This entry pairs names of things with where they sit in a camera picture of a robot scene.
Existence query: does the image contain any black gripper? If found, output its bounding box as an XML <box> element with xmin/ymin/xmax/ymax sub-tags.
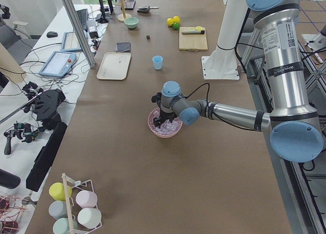
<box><xmin>153</xmin><ymin>104</ymin><xmax>176</xmax><ymax>129</ymax></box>

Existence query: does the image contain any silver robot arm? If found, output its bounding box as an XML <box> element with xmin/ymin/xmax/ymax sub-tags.
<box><xmin>152</xmin><ymin>0</ymin><xmax>324</xmax><ymax>163</ymax></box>

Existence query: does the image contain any pile of ice cubes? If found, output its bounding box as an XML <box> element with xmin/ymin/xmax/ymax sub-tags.
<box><xmin>150</xmin><ymin>112</ymin><xmax>181</xmax><ymax>134</ymax></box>

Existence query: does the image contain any light blue plastic cup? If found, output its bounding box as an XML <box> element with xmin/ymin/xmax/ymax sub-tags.
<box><xmin>152</xmin><ymin>55</ymin><xmax>164</xmax><ymax>70</ymax></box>

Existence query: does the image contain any pink cup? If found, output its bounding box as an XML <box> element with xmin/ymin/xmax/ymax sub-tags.
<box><xmin>76</xmin><ymin>190</ymin><xmax>98</xmax><ymax>208</ymax></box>

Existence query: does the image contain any wooden cup tree stand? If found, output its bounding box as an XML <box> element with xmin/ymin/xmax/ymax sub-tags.
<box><xmin>116</xmin><ymin>0</ymin><xmax>132</xmax><ymax>22</ymax></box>

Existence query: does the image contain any metal ice scoop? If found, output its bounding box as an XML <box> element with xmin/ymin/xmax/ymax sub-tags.
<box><xmin>137</xmin><ymin>5</ymin><xmax>159</xmax><ymax>14</ymax></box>

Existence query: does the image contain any white cup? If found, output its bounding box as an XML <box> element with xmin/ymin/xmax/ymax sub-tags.
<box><xmin>77</xmin><ymin>208</ymin><xmax>102</xmax><ymax>229</ymax></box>

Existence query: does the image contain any white cup rack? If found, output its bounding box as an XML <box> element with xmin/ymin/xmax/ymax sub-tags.
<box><xmin>62</xmin><ymin>173</ymin><xmax>102</xmax><ymax>233</ymax></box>

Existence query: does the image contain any yellow cup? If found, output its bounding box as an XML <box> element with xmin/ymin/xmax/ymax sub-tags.
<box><xmin>49</xmin><ymin>183</ymin><xmax>66</xmax><ymax>201</ymax></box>

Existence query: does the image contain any grey cup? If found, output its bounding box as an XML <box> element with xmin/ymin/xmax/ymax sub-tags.
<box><xmin>48</xmin><ymin>200</ymin><xmax>67</xmax><ymax>220</ymax></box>

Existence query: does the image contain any mint cup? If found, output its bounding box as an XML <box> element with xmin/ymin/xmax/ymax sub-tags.
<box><xmin>52</xmin><ymin>218</ymin><xmax>70</xmax><ymax>234</ymax></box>

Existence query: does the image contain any pink bowl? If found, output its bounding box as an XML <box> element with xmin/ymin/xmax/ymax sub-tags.
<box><xmin>148</xmin><ymin>108</ymin><xmax>183</xmax><ymax>138</ymax></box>

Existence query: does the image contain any cream rabbit tray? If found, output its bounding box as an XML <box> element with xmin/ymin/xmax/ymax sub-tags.
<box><xmin>96</xmin><ymin>52</ymin><xmax>131</xmax><ymax>80</ymax></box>

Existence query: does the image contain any wooden cutting board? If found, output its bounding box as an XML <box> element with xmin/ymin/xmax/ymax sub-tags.
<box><xmin>179</xmin><ymin>27</ymin><xmax>208</xmax><ymax>51</ymax></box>

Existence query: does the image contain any green lime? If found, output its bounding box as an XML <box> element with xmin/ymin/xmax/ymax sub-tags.
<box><xmin>172</xmin><ymin>22</ymin><xmax>180</xmax><ymax>31</ymax></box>

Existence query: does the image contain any yellow lemon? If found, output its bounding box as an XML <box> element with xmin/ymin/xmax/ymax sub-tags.
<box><xmin>166</xmin><ymin>18</ymin><xmax>174</xmax><ymax>26</ymax></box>
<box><xmin>173</xmin><ymin>16</ymin><xmax>181</xmax><ymax>23</ymax></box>

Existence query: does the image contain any mint green bowl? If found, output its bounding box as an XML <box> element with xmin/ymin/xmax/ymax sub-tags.
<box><xmin>124</xmin><ymin>17</ymin><xmax>139</xmax><ymax>30</ymax></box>

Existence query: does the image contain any blue teach pendant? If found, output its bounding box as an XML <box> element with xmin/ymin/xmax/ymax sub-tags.
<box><xmin>39</xmin><ymin>51</ymin><xmax>76</xmax><ymax>78</ymax></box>
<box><xmin>61</xmin><ymin>32</ymin><xmax>82</xmax><ymax>52</ymax></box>

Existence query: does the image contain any black keyboard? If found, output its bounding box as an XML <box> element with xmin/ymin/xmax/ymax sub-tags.
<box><xmin>75</xmin><ymin>9</ymin><xmax>88</xmax><ymax>31</ymax></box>

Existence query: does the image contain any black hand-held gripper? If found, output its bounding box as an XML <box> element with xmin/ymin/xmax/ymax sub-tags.
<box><xmin>4</xmin><ymin>123</ymin><xmax>39</xmax><ymax>155</ymax></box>

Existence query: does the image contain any black computer mouse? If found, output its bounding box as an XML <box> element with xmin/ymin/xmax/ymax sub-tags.
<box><xmin>46</xmin><ymin>31</ymin><xmax>58</xmax><ymax>38</ymax></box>

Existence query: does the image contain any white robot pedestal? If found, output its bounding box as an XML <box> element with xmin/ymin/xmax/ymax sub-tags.
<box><xmin>202</xmin><ymin>0</ymin><xmax>248</xmax><ymax>80</ymax></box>

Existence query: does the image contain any aluminium frame post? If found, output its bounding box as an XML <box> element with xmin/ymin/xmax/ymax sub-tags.
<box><xmin>61</xmin><ymin>0</ymin><xmax>95</xmax><ymax>68</ymax></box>

